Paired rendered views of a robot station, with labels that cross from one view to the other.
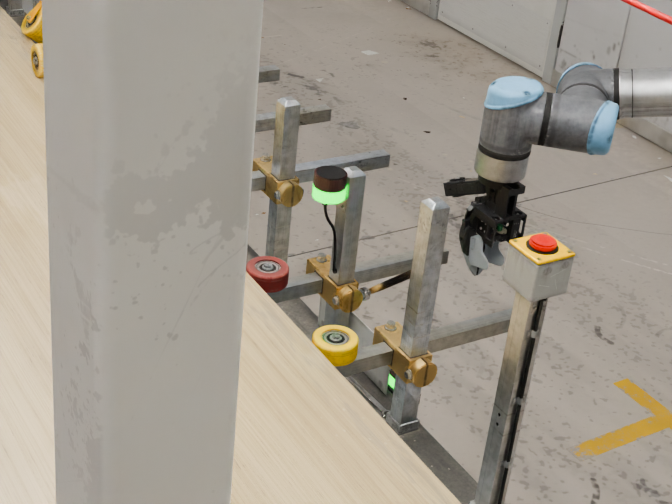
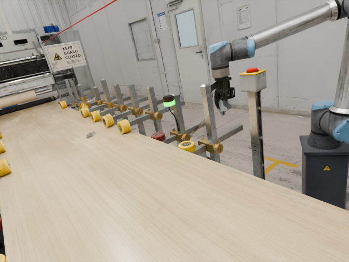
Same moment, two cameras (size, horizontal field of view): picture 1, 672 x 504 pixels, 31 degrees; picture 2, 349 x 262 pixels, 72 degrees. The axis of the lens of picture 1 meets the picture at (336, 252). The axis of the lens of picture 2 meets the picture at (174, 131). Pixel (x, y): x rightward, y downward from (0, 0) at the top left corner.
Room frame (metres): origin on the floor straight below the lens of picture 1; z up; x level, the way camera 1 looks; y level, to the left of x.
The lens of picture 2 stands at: (0.66, 0.04, 1.38)
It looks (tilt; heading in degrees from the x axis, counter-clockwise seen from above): 21 degrees down; 359
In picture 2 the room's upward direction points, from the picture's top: 11 degrees counter-clockwise
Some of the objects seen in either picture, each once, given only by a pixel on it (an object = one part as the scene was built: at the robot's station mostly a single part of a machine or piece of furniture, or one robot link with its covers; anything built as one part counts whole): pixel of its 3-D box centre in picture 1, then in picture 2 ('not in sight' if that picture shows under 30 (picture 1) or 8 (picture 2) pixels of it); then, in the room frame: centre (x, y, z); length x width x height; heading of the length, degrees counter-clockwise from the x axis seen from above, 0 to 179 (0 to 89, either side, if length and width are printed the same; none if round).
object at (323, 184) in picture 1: (330, 178); (168, 98); (1.94, 0.02, 1.09); 0.06 x 0.06 x 0.02
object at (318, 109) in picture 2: not in sight; (325, 116); (1.98, -0.90, 0.79); 0.17 x 0.15 x 0.18; 173
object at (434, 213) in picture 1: (417, 322); (211, 131); (1.76, -0.15, 0.93); 0.03 x 0.03 x 0.48; 34
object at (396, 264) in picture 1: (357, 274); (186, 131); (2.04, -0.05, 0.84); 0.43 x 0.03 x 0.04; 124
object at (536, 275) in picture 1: (537, 268); (253, 81); (1.54, -0.30, 1.18); 0.07 x 0.07 x 0.08; 34
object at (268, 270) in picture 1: (265, 290); (159, 142); (1.93, 0.12, 0.85); 0.08 x 0.08 x 0.11
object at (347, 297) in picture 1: (332, 284); (179, 135); (1.99, 0.00, 0.85); 0.13 x 0.06 x 0.05; 34
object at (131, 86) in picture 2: not in sight; (138, 115); (2.39, 0.26, 0.91); 0.03 x 0.03 x 0.48; 34
